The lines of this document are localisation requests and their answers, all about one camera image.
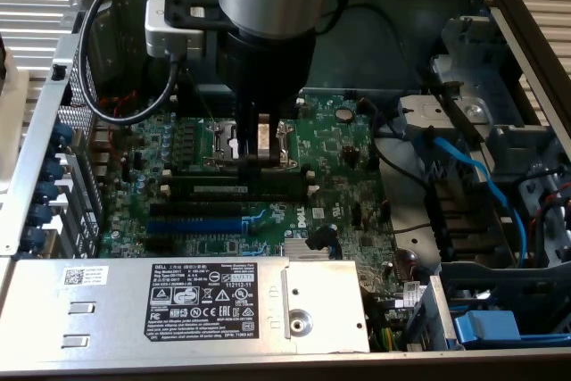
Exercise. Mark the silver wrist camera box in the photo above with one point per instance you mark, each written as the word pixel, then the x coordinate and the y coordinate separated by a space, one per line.
pixel 174 37

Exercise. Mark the open PC case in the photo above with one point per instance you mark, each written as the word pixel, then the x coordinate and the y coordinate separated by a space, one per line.
pixel 401 64

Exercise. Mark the green Dell motherboard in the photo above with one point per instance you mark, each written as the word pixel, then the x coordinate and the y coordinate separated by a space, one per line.
pixel 330 167

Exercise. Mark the long black expansion slot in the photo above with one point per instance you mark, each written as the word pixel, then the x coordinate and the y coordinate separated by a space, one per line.
pixel 196 210

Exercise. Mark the black SATA plug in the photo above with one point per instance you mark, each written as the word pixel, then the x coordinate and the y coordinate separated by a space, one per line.
pixel 321 238

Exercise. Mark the silver CPU socket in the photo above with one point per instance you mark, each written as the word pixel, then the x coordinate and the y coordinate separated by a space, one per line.
pixel 220 140

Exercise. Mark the silver chipset heatsink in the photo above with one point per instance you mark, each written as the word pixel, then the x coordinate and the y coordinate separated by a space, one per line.
pixel 308 250

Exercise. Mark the short black expansion slot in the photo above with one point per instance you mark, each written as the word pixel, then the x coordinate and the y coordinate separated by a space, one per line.
pixel 159 243

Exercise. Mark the thin socket locking lever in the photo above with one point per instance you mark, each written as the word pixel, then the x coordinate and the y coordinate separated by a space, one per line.
pixel 206 104

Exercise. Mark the blue expansion slot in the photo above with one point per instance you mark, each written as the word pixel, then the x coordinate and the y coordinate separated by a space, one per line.
pixel 196 226

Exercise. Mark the white parts rack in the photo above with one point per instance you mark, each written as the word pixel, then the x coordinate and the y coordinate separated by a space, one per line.
pixel 13 131

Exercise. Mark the black plastic case clip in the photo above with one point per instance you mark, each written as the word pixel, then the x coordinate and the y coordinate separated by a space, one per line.
pixel 58 72

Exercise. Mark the green RAM stick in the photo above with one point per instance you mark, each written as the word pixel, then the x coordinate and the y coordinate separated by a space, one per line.
pixel 218 189

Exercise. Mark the black RAM slot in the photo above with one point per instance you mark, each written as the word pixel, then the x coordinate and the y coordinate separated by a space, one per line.
pixel 201 108
pixel 192 116
pixel 267 199

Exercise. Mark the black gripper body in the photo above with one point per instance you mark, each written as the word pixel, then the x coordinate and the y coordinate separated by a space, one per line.
pixel 267 68

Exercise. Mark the blue plastic drive latch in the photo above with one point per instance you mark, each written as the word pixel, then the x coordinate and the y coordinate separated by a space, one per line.
pixel 486 329

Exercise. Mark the silver metal disk bay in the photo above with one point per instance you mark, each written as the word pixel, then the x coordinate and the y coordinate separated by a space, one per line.
pixel 473 109

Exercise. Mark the silver coin cell battery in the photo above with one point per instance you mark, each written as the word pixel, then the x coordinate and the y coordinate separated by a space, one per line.
pixel 344 113

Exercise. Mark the power supply with black label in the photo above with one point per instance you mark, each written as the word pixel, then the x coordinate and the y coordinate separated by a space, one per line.
pixel 111 309

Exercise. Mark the blue card retainer clip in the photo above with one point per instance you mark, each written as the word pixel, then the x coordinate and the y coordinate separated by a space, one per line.
pixel 34 238
pixel 65 133
pixel 42 213
pixel 50 189

